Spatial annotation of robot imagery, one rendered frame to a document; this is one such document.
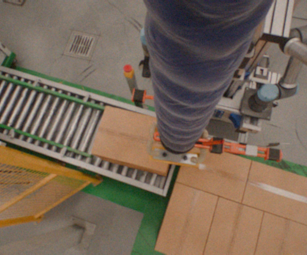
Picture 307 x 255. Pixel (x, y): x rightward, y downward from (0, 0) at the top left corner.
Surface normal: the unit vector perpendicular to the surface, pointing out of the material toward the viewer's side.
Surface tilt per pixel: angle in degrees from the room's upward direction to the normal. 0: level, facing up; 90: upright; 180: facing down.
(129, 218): 0
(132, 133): 0
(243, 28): 73
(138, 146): 0
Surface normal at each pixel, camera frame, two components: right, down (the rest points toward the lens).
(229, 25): 0.22, 0.91
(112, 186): -0.04, -0.25
